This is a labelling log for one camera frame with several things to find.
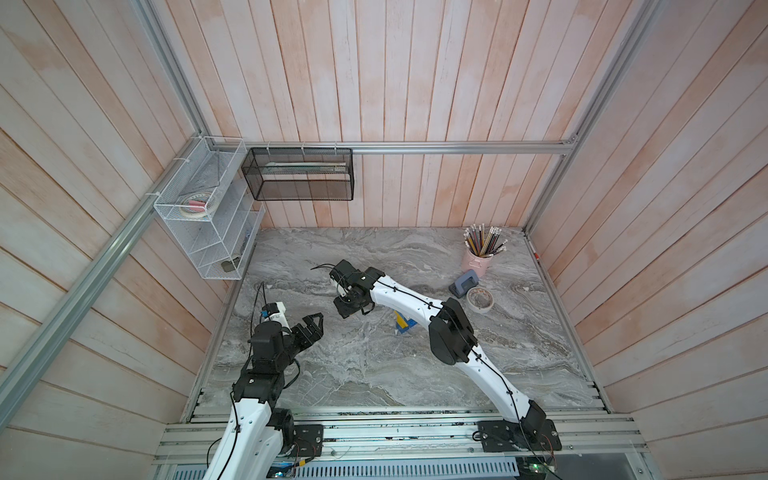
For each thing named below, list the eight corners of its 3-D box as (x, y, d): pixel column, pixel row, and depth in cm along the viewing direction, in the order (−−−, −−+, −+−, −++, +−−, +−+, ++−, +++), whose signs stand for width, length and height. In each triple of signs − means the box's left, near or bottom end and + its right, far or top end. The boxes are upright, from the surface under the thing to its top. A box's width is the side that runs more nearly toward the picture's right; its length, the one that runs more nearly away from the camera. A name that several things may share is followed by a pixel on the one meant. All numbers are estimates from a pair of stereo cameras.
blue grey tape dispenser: (458, 299, 102) (461, 294, 100) (447, 289, 105) (449, 283, 102) (479, 282, 107) (482, 277, 104) (468, 273, 110) (470, 267, 107)
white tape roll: (469, 312, 99) (470, 309, 98) (464, 289, 105) (465, 286, 103) (495, 312, 99) (496, 309, 98) (488, 289, 105) (490, 286, 103)
